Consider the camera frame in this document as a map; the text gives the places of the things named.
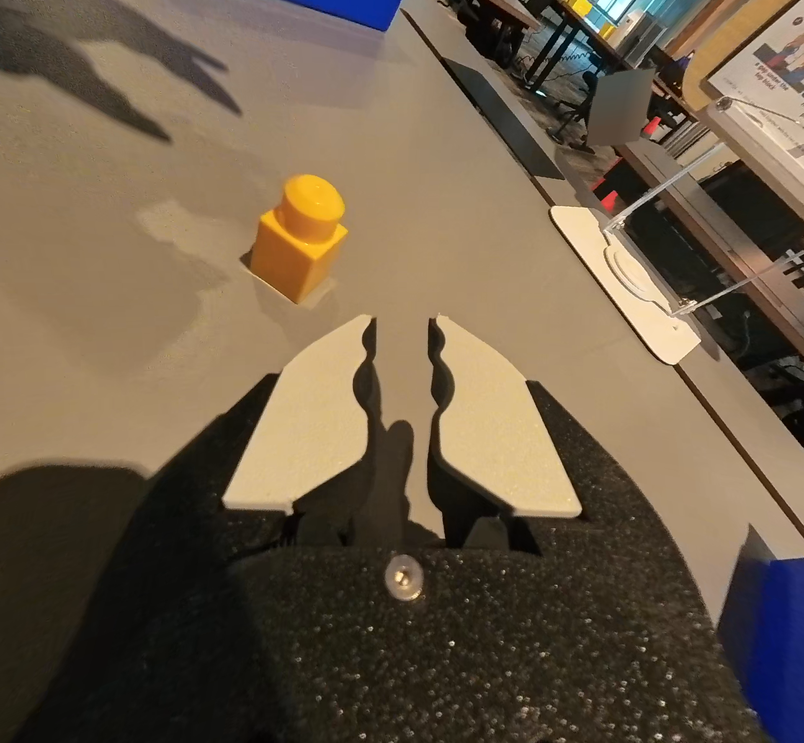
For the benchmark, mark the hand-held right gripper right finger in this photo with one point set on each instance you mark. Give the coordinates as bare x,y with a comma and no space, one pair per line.
496,435

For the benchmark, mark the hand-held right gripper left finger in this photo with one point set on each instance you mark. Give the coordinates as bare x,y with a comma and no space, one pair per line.
301,435

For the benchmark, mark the yellow single-stud block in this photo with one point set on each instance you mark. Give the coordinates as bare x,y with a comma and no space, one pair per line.
301,240

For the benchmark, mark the blue plastic item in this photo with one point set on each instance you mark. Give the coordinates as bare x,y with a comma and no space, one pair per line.
766,636

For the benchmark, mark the yellow bin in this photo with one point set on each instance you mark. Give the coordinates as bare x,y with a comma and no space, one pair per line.
578,1

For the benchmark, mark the wooden instruction poster board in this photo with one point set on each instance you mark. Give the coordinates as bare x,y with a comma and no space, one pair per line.
754,52

